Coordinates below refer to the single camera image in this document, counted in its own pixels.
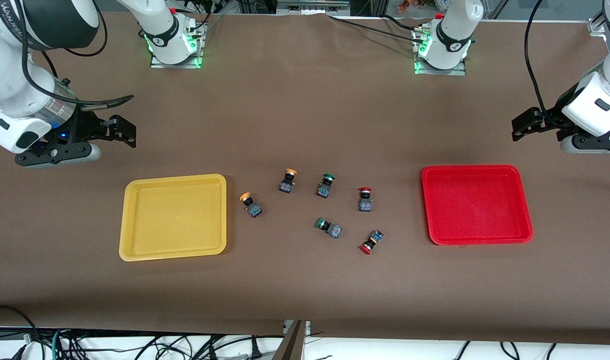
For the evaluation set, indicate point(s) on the red push button switch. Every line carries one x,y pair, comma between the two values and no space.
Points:
372,241
365,200

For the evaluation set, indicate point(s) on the aluminium corner profile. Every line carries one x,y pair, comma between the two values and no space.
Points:
597,26

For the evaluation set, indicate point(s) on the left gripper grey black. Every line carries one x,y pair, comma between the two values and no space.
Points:
550,120

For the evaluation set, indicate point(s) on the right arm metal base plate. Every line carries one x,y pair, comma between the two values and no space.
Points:
157,62

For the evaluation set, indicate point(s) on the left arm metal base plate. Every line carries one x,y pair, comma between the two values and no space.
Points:
454,71

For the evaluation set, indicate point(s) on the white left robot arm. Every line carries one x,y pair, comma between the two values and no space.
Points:
452,35

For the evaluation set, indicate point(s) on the black power plug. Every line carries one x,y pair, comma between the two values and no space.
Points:
256,351

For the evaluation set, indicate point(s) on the yellow plastic tray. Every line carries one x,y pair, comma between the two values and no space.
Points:
174,217

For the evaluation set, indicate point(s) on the aluminium frame post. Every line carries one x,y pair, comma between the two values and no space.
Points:
291,342

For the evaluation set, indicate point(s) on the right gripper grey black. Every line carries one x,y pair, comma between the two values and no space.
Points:
83,126

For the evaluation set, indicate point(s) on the yellow push button switch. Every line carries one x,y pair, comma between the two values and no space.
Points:
251,205
287,182

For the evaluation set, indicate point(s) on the brown table cover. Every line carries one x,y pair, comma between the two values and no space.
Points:
304,125

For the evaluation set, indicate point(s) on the green push button switch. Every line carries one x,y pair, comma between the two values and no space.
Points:
325,186
329,228

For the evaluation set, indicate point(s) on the red plastic tray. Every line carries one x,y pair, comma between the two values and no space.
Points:
477,205

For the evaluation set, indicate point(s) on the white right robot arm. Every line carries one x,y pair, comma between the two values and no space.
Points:
15,90

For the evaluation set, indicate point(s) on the aluminium rail with sockets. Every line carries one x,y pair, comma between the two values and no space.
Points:
312,6

